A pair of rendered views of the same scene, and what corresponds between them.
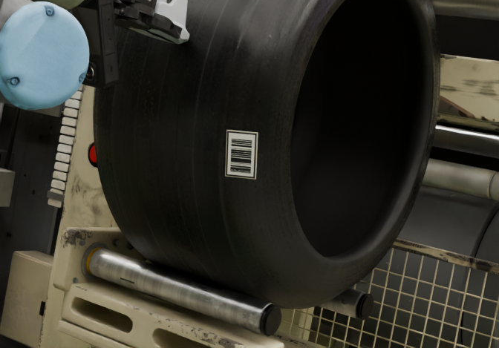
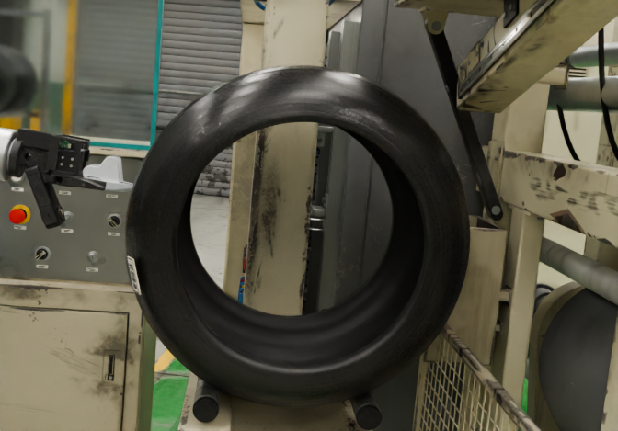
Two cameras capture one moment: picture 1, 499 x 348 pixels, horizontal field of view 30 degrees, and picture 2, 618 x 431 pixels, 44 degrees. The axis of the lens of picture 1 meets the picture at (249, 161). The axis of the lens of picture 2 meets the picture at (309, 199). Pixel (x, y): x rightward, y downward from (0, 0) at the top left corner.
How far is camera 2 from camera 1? 1.28 m
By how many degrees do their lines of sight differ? 50
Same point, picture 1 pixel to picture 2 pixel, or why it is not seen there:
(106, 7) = (33, 175)
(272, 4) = (155, 158)
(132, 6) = (51, 173)
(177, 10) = (105, 169)
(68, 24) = not seen: outside the picture
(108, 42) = (40, 198)
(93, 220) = not seen: hidden behind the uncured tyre
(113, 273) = not seen: hidden behind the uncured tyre
